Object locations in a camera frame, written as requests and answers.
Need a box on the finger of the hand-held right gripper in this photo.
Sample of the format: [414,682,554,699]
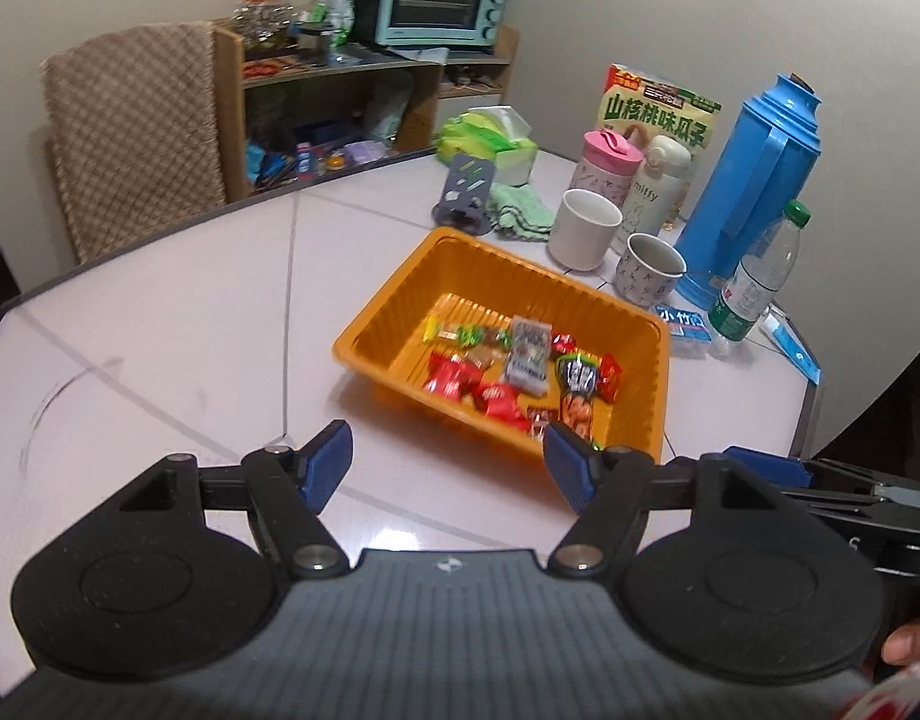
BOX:
[722,446,920,497]
[777,490,894,527]

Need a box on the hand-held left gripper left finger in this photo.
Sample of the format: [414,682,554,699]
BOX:
[119,420,354,580]

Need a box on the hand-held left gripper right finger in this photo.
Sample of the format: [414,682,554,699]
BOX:
[544,422,780,578]

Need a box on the green sausage snack packet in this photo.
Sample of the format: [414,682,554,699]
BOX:
[556,351,605,441]

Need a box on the large red snack packet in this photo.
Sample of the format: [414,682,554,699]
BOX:
[471,382,532,432]

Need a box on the orange plastic tray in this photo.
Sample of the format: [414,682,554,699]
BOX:
[332,226,672,466]

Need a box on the person's right hand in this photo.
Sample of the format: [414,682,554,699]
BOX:
[882,613,920,668]

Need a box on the blue white toothpaste tube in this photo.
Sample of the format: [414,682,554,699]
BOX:
[756,311,825,385]

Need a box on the red white cloth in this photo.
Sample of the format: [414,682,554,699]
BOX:
[835,666,920,720]

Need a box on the small blue tissue packet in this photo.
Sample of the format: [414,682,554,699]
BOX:
[655,304,712,357]

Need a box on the clear water bottle green label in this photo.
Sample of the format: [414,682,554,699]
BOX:
[707,199,812,346]

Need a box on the patterned mug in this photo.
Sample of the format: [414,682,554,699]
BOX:
[614,232,688,307]

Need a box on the white mug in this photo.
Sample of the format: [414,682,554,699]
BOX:
[548,189,624,272]

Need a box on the green cloth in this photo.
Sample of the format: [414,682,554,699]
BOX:
[486,184,557,242]

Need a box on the white thermos bottle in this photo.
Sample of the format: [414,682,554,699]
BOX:
[612,135,692,256]

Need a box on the blue thermos jug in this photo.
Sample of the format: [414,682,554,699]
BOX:
[674,73,825,308]

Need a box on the grey phone stand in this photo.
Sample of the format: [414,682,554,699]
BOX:
[432,152,498,235]

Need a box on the pink lidded cup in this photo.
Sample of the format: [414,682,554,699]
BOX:
[569,129,645,203]

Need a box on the green tissue pack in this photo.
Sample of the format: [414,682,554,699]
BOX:
[436,106,540,185]

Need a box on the green yellow seed bag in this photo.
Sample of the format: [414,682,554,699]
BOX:
[595,64,723,230]

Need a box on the beige quilted chair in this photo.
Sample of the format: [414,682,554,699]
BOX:
[38,21,229,265]

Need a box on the wooden shelf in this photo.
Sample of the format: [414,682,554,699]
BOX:
[212,19,521,201]

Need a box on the clear jar with orange lid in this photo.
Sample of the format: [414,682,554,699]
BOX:
[231,0,296,46]

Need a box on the green white plastic bag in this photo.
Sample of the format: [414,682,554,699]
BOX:
[310,0,356,46]

